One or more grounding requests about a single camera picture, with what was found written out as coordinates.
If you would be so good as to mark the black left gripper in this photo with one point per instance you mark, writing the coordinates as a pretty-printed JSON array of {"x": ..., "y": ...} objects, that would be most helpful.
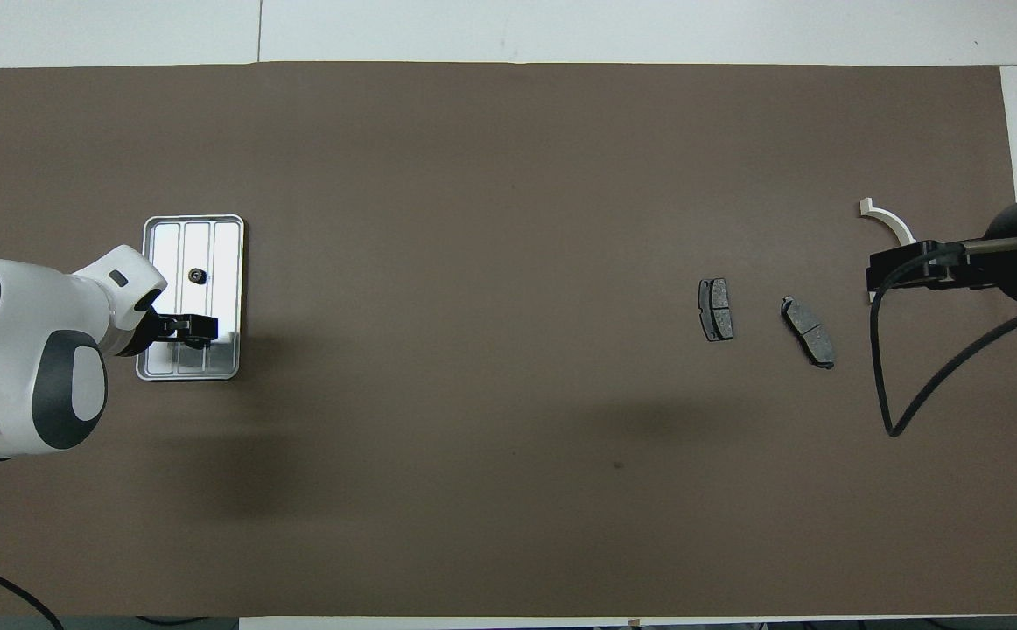
[{"x": 145, "y": 325}]

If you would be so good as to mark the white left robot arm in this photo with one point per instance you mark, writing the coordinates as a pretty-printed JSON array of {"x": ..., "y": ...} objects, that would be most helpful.
[{"x": 18, "y": 350}]

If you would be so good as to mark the silver metal tray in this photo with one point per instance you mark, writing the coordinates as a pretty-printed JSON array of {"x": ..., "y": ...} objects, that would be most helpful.
[{"x": 211, "y": 254}]

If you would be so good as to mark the curved dark brake pad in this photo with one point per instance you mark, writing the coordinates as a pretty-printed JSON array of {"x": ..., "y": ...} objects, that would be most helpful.
[{"x": 808, "y": 332}]

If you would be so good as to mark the rectangular dark brake pad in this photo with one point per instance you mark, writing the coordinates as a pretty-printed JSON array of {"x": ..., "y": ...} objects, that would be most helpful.
[{"x": 717, "y": 311}]

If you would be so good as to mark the brown table mat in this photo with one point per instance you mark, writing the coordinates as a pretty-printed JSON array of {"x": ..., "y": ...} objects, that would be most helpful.
[{"x": 508, "y": 481}]

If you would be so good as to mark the white semicircular plastic bracket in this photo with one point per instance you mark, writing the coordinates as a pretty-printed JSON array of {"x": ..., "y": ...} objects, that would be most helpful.
[{"x": 894, "y": 222}]

